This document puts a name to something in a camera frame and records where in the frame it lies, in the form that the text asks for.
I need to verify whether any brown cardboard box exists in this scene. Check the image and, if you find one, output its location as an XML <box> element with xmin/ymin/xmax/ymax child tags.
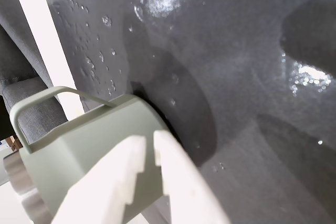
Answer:
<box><xmin>4</xmin><ymin>134</ymin><xmax>24</xmax><ymax>153</ymax></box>

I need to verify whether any black glossy mat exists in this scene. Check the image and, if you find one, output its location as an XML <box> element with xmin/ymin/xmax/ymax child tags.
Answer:
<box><xmin>38</xmin><ymin>0</ymin><xmax>336</xmax><ymax>224</ymax></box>

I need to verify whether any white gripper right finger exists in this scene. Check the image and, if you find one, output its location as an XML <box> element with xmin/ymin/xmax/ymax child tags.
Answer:
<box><xmin>153</xmin><ymin>129</ymin><xmax>230</xmax><ymax>224</ymax></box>

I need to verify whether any pale green metal mug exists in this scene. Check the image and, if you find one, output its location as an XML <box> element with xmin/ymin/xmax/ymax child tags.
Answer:
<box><xmin>2</xmin><ymin>86</ymin><xmax>174</xmax><ymax>224</ymax></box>

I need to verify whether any grey fabric chair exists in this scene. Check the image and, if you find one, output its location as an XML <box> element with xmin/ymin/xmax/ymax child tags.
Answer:
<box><xmin>0</xmin><ymin>0</ymin><xmax>69</xmax><ymax>141</ymax></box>

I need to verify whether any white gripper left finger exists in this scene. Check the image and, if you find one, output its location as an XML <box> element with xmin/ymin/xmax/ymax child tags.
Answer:
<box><xmin>51</xmin><ymin>135</ymin><xmax>147</xmax><ymax>224</ymax></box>

